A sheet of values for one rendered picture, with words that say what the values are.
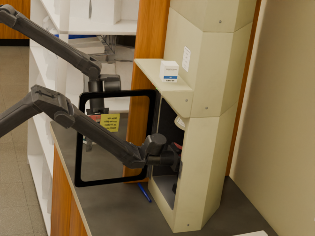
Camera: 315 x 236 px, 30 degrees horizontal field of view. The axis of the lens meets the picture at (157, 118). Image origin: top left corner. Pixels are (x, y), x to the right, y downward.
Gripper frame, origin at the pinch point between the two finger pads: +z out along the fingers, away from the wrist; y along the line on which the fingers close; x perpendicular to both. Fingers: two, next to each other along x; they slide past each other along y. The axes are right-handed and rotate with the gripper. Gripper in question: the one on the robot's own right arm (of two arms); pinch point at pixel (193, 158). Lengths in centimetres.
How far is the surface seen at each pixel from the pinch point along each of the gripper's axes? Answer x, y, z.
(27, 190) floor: 121, 174, -23
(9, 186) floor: 122, 181, -35
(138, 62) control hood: -31.5, 14.7, -23.9
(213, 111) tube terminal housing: -25.7, -13.6, -4.4
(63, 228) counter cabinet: 68, 53, -30
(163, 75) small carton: -34.4, -5.6, -22.0
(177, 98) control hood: -29.5, -13.3, -18.9
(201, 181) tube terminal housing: 1.9, -13.8, -2.1
